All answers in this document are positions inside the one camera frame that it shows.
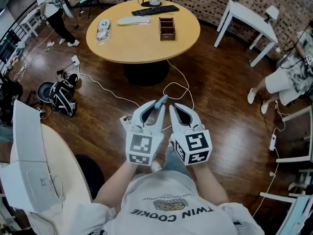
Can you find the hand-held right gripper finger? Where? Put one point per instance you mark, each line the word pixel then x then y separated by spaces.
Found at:
pixel 174 126
pixel 195 120

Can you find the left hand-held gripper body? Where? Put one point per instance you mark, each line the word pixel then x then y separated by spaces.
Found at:
pixel 140 144

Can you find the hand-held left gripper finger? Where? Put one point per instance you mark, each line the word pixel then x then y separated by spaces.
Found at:
pixel 137 117
pixel 159 124

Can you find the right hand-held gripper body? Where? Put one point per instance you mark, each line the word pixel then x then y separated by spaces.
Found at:
pixel 195 143

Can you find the person's left forearm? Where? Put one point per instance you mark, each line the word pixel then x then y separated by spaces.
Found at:
pixel 117 180

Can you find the person's right forearm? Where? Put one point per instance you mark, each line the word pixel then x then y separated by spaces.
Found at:
pixel 210 185

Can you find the white power strip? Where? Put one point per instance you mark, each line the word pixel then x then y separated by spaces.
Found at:
pixel 50 43
pixel 126 124
pixel 272 143

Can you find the person's leg in jeans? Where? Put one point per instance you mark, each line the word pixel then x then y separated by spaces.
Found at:
pixel 176 160

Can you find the person's white shoe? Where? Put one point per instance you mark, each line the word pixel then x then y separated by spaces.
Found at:
pixel 155 166

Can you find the black stool seat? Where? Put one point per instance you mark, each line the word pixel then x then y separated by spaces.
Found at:
pixel 93 175

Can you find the round wooden table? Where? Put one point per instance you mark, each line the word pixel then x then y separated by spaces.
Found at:
pixel 137 48

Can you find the beige desk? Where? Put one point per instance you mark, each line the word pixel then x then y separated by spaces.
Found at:
pixel 71 160

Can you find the person's white t-shirt torso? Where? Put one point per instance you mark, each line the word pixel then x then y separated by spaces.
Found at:
pixel 166 219

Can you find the white square power adapter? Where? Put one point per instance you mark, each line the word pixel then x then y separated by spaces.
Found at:
pixel 75 60

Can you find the brown wooden desk organizer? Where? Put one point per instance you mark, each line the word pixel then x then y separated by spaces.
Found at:
pixel 167 36

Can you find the slippers in clear plastic bag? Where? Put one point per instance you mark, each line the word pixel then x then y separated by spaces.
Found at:
pixel 103 29

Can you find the black keyboard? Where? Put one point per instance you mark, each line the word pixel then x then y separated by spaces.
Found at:
pixel 155 10

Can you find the white cardboard box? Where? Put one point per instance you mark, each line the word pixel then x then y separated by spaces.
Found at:
pixel 27 136

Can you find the black oval stand base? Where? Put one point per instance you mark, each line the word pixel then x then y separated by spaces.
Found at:
pixel 145 4

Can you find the white side table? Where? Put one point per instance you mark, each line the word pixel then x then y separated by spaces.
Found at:
pixel 247 16

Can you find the teal item on chair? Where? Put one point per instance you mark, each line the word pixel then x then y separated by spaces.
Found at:
pixel 84 1

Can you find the small white table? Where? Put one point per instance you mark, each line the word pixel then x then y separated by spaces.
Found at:
pixel 29 21

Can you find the black metal railing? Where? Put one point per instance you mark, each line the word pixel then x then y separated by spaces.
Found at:
pixel 9 40

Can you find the white metal frame chair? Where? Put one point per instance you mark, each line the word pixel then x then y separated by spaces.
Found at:
pixel 276 197
pixel 293 159

